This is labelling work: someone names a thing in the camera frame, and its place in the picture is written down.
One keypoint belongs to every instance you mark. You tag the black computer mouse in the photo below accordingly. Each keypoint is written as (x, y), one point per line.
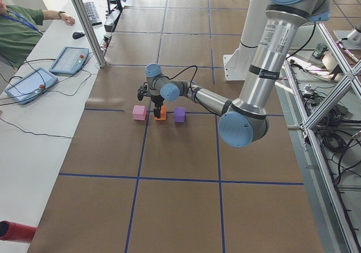
(77, 35)

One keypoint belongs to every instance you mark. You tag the far blue teach pendant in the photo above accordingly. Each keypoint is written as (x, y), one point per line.
(70, 61)

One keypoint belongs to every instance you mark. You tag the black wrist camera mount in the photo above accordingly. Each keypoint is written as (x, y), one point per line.
(142, 92)

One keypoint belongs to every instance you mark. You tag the aluminium frame post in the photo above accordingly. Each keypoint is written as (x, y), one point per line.
(89, 32)

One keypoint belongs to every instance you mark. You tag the red cylinder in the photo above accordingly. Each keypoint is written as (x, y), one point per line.
(15, 232)

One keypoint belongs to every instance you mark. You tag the aluminium lattice frame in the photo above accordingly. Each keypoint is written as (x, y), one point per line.
(320, 92)

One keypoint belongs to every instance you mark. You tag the orange foam block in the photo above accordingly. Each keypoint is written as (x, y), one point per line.
(164, 111)

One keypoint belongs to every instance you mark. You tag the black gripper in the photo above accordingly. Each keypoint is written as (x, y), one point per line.
(157, 99)

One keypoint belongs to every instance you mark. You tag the blue teach pendant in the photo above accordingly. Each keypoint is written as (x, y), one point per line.
(70, 61)
(31, 86)

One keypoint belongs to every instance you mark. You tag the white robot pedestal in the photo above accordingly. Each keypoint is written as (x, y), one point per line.
(236, 65)

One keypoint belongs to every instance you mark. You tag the purple foam block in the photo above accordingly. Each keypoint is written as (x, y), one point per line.
(179, 115)

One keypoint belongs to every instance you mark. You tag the near blue teach pendant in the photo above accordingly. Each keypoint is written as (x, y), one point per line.
(31, 86)

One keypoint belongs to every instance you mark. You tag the person in green shirt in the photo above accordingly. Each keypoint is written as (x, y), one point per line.
(20, 31)

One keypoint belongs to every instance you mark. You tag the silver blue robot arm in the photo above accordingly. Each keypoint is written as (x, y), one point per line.
(269, 31)

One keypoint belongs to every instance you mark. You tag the pink foam block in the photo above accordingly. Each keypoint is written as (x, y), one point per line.
(139, 112)

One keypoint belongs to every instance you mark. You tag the black keyboard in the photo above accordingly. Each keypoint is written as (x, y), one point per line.
(92, 13)

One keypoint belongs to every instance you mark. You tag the person's hand with watch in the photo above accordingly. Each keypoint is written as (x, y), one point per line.
(69, 20)

